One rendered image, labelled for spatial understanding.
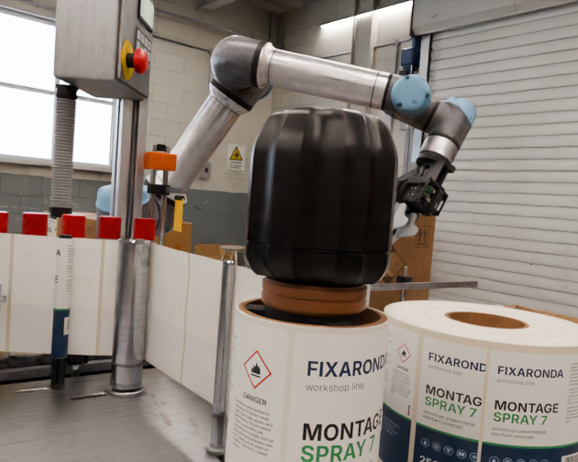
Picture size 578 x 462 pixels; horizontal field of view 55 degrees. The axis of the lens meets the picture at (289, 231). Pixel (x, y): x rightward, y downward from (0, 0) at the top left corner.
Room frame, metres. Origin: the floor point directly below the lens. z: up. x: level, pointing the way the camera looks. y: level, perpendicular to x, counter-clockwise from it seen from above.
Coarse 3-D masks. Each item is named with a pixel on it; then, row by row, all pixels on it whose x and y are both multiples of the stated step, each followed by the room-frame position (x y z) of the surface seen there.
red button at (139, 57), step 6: (138, 48) 0.86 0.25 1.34; (132, 54) 0.86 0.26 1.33; (138, 54) 0.85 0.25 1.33; (144, 54) 0.85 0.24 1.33; (126, 60) 0.86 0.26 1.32; (132, 60) 0.86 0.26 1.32; (138, 60) 0.85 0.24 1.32; (144, 60) 0.85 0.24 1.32; (132, 66) 0.86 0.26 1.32; (138, 66) 0.85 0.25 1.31; (144, 66) 0.86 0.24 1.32; (138, 72) 0.86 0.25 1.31
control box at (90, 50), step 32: (64, 0) 0.83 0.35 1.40; (96, 0) 0.83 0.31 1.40; (128, 0) 0.86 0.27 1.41; (64, 32) 0.83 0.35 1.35; (96, 32) 0.83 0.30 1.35; (128, 32) 0.86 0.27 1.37; (64, 64) 0.83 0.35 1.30; (96, 64) 0.83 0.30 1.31; (96, 96) 0.98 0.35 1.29; (128, 96) 0.96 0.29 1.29
